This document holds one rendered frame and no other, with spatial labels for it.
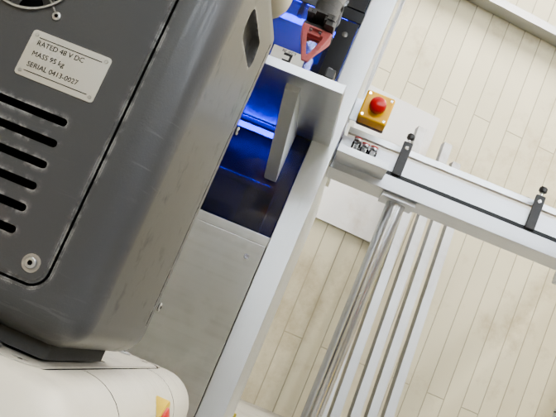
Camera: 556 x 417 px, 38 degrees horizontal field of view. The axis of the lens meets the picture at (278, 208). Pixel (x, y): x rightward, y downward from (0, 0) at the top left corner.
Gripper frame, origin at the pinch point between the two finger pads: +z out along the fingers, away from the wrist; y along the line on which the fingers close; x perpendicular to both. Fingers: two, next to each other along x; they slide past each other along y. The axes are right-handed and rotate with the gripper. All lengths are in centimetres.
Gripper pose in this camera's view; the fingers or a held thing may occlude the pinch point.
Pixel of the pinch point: (305, 57)
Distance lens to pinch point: 177.1
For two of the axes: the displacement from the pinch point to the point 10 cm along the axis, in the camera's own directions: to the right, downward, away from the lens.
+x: -9.2, -3.8, 0.7
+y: -0.6, 3.2, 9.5
